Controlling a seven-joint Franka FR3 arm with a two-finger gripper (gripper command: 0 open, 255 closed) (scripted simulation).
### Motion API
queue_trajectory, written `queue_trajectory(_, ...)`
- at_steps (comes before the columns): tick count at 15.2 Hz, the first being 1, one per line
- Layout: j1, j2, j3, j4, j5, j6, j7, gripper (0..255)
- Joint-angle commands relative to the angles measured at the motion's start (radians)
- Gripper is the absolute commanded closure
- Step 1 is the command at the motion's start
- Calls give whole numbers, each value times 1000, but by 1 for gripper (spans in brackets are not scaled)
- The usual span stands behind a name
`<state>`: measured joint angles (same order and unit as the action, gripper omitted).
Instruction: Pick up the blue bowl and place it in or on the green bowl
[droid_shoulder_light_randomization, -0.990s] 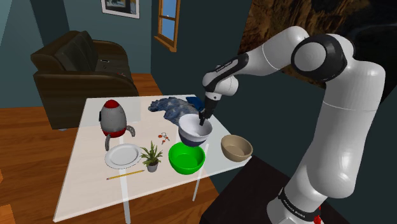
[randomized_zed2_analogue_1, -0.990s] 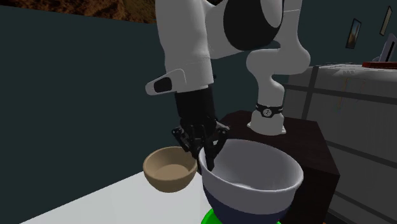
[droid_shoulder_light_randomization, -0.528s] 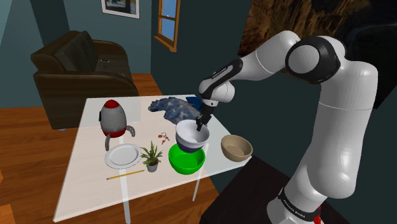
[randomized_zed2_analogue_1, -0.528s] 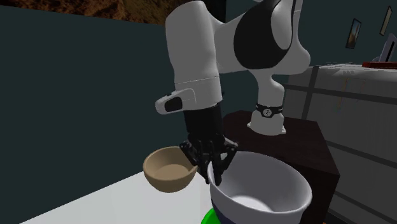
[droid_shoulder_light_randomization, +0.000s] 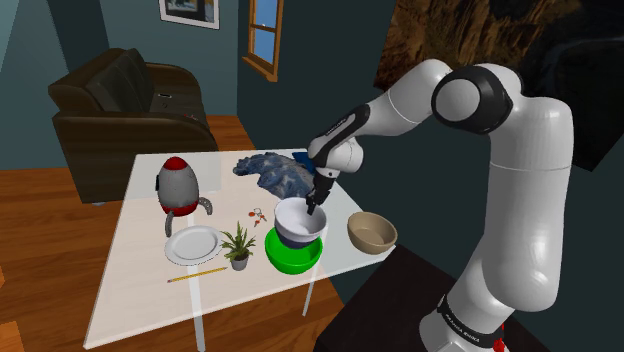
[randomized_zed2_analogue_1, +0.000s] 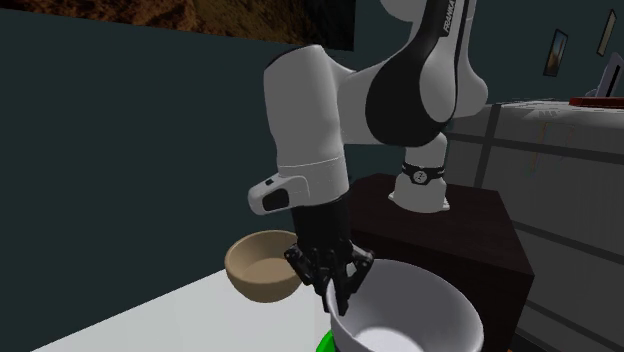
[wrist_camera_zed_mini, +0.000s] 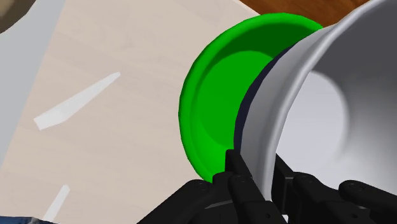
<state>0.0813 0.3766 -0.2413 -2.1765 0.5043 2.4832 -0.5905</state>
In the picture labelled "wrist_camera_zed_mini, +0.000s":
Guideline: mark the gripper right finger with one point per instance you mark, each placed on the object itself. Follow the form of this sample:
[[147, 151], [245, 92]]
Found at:
[[313, 192]]

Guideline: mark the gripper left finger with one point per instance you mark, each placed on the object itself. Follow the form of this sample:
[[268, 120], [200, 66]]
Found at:
[[238, 189]]

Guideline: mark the white bowl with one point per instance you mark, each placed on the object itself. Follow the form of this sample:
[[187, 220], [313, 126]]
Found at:
[[347, 93]]

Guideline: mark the green plate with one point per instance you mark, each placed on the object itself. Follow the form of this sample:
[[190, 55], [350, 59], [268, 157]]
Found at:
[[217, 102]]

